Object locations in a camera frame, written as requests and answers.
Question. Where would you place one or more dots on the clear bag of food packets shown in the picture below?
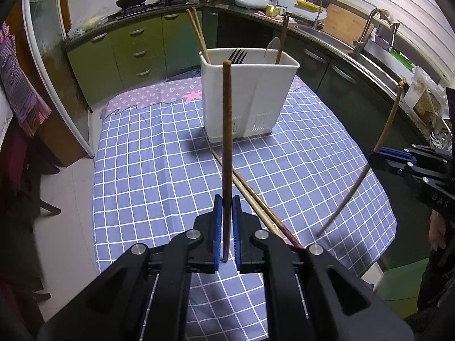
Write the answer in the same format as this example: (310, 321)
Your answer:
(424, 94)

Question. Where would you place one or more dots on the clear plastic spoon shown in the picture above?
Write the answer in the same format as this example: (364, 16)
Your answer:
(272, 48)

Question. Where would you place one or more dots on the white plastic utensil holder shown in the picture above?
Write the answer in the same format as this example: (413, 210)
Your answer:
(248, 99)

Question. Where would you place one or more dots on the green plastic tray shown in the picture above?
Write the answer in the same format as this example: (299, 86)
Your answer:
(403, 58)

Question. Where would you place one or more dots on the pale rag on faucet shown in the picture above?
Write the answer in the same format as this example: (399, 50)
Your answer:
(385, 16)

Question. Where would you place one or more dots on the tall steel faucet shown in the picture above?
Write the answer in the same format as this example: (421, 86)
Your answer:
(364, 32)

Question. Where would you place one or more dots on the purple plaid apron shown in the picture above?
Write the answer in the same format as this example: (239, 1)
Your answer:
(21, 85)

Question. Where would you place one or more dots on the dark gold-capped chopstick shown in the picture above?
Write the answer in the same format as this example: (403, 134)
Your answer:
(282, 39)
(382, 138)

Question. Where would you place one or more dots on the light bamboo chopstick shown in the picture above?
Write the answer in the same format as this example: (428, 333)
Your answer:
(201, 30)
(196, 30)
(248, 199)

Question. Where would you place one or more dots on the person's right hand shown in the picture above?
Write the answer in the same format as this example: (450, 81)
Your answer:
(437, 231)

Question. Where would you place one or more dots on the red-patterned end chopstick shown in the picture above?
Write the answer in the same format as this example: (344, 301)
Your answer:
(270, 211)

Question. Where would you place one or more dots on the dark red chair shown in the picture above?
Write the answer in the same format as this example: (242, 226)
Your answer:
(21, 170)

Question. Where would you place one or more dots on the pink dishcloth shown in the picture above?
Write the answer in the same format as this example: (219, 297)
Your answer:
(266, 15)

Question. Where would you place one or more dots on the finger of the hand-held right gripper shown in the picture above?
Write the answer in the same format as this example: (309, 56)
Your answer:
(387, 163)
(400, 154)

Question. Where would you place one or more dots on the black gas stove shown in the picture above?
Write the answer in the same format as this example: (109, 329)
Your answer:
(149, 7)

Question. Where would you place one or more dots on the black plastic fork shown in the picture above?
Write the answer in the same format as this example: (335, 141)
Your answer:
(238, 57)

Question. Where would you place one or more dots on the light green drawer cabinets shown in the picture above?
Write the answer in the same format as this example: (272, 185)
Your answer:
(124, 53)

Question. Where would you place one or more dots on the person's right forearm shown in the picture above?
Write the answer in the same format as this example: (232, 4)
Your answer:
(437, 284)

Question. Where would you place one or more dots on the purple plastic container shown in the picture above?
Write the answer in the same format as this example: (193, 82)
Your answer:
(380, 41)

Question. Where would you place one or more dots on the wooden cutting board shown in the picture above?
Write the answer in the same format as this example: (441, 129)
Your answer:
(346, 23)

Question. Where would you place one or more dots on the steel double sink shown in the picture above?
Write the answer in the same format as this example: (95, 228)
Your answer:
(369, 65)

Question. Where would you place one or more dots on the white striped window blind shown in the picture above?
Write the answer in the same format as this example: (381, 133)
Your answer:
(408, 14)

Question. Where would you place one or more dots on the glass sliding door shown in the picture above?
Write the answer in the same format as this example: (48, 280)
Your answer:
(53, 60)

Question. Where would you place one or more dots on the clear plastic food bag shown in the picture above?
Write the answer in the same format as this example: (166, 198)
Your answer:
(87, 23)

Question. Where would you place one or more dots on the plain dark brown chopstick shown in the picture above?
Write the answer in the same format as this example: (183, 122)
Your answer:
(227, 149)

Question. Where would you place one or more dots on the purple star-print cloth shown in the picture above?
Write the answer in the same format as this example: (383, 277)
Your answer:
(153, 94)

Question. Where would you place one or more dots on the blue checkered tablecloth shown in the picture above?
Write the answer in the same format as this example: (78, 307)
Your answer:
(149, 170)

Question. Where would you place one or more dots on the yellow cup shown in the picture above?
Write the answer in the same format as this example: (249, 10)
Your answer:
(272, 10)

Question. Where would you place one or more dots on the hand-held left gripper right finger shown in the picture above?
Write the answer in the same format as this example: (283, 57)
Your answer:
(236, 234)

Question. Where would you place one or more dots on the short steel faucet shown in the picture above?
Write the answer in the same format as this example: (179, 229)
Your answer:
(318, 10)

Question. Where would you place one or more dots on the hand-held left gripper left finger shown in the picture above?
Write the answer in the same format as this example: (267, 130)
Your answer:
(217, 234)

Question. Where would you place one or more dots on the yellow drain rack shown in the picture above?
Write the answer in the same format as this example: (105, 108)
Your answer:
(306, 4)

